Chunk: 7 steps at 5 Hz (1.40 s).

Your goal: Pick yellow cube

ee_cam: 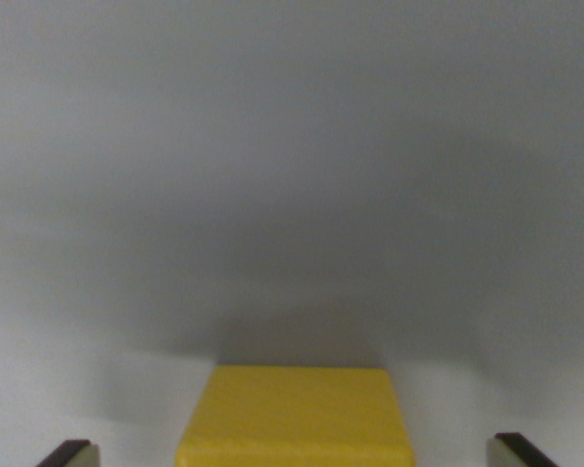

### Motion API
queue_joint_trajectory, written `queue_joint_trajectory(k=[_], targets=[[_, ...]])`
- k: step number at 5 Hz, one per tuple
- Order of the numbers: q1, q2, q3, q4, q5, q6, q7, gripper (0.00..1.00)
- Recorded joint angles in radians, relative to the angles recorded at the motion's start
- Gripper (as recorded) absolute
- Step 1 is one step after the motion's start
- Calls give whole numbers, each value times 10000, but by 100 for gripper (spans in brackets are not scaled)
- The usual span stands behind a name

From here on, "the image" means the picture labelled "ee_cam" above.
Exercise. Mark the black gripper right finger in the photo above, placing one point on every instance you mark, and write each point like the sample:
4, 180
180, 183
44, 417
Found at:
513, 453

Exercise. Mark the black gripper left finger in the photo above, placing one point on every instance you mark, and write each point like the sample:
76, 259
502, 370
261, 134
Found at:
73, 455

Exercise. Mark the yellow cube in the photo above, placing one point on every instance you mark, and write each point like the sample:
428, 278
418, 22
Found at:
297, 418

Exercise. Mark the grey plastic bin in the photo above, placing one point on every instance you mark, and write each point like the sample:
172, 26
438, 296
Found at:
292, 170

